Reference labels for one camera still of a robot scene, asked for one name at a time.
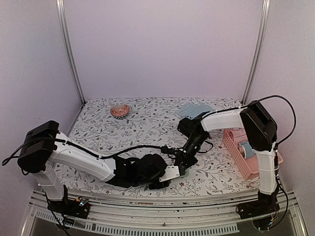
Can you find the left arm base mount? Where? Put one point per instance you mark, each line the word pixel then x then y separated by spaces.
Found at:
pixel 78 207

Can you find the light blue towel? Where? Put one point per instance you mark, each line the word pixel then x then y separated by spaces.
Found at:
pixel 190 110

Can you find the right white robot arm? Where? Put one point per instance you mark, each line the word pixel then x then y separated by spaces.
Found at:
pixel 252 123

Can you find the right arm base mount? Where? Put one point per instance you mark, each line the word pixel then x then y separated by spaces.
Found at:
pixel 265 204

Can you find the left aluminium corner post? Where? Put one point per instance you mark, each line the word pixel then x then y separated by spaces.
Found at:
pixel 69 51

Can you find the aluminium corner post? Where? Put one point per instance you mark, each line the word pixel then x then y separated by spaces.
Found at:
pixel 69 51
pixel 257 50

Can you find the green panda towel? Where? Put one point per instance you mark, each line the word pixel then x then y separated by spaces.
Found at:
pixel 186 172

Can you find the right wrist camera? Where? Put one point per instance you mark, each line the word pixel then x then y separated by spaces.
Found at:
pixel 170 150

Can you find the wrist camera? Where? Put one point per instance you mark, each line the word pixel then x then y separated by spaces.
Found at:
pixel 172 172
pixel 170 150

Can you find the pink plastic basket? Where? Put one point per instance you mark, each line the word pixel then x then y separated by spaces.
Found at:
pixel 247 167

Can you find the aluminium front rail frame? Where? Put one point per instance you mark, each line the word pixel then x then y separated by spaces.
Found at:
pixel 118 215

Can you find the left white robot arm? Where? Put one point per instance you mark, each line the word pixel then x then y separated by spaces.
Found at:
pixel 45 145

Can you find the pink rolled towel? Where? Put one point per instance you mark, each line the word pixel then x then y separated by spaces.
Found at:
pixel 238 135

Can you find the blue rolled towel in basket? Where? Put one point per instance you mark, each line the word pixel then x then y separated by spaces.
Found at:
pixel 246 150

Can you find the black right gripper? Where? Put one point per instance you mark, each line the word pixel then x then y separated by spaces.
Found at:
pixel 182 158

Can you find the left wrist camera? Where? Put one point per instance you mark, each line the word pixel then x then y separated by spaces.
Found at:
pixel 172 172

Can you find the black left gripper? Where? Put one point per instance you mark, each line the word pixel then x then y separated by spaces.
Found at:
pixel 167 184

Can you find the right aluminium corner post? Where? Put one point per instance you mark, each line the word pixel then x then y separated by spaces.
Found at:
pixel 257 50

